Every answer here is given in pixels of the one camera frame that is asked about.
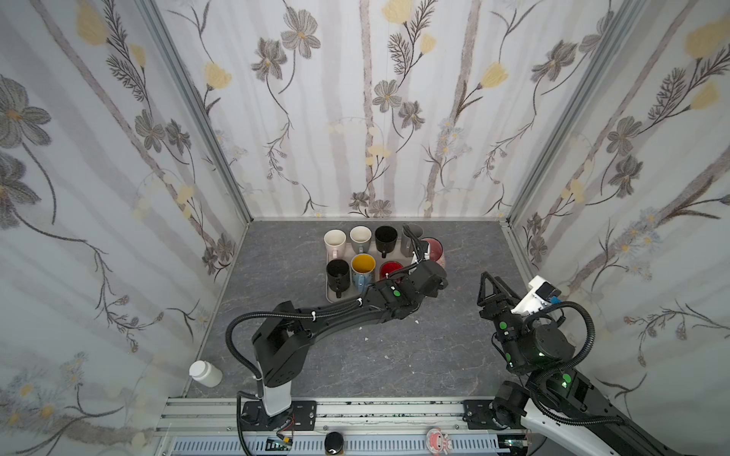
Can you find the pale pink mug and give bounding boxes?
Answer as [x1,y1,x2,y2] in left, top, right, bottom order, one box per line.
[323,229,348,261]

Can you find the small grey mug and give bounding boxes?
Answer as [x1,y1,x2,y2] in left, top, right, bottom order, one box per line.
[349,225,373,255]

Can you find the black mug white rim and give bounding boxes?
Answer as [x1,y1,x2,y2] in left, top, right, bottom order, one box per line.
[326,258,351,299]

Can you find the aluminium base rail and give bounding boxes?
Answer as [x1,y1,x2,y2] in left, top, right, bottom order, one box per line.
[153,397,623,456]

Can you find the black corrugated cable hose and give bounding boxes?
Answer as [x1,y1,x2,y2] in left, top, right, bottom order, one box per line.
[224,310,321,380]

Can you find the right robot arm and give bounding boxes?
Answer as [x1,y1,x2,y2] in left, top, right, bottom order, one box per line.
[477,272,675,455]

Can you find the pink cartoon sticker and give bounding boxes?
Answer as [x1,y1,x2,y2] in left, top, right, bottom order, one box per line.
[425,427,452,455]

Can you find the white plastic bottle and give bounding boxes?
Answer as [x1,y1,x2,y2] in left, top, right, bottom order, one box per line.
[188,360,224,388]

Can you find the red mug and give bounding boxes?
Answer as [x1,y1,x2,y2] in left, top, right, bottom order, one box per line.
[379,260,403,279]

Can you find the white cable duct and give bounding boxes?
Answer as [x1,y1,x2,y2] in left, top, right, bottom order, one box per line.
[168,434,511,455]

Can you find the black mug white base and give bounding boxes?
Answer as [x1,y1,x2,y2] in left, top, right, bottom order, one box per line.
[375,225,398,258]

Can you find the beige plastic tray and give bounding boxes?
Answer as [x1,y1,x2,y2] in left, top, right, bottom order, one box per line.
[325,239,429,303]

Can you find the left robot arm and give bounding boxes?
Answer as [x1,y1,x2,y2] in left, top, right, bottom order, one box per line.
[224,225,448,432]

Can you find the grey-green mug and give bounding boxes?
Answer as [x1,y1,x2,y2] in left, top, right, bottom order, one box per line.
[400,223,423,258]

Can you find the blue butterfly mug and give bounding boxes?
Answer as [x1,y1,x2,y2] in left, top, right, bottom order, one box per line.
[350,254,376,295]

